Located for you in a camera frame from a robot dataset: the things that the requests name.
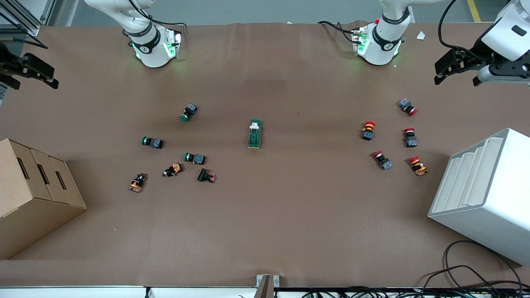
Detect green load switch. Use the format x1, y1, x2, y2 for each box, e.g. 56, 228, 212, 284
248, 119, 263, 149

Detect brown cardboard box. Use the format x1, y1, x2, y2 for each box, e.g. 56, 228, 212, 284
0, 138, 87, 260

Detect white slotted storage rack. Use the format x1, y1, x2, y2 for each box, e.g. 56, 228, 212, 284
428, 128, 530, 266

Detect brown paper table mat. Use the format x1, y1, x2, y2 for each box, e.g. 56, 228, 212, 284
0, 22, 530, 288

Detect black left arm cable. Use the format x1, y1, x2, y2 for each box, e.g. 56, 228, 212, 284
438, 0, 485, 55

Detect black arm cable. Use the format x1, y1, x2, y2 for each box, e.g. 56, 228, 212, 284
128, 0, 187, 27
438, 0, 485, 55

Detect black base cable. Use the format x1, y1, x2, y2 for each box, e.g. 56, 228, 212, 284
318, 21, 357, 42

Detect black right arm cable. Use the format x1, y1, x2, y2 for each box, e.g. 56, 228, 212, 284
128, 0, 187, 27

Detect black looped floor cable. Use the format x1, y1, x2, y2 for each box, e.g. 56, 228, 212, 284
443, 240, 524, 290

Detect white table edge rail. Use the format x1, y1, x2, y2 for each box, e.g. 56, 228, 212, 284
0, 286, 530, 298

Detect black cable bundle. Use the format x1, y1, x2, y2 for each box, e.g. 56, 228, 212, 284
302, 265, 530, 298

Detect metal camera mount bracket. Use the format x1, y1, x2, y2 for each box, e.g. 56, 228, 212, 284
256, 274, 280, 298

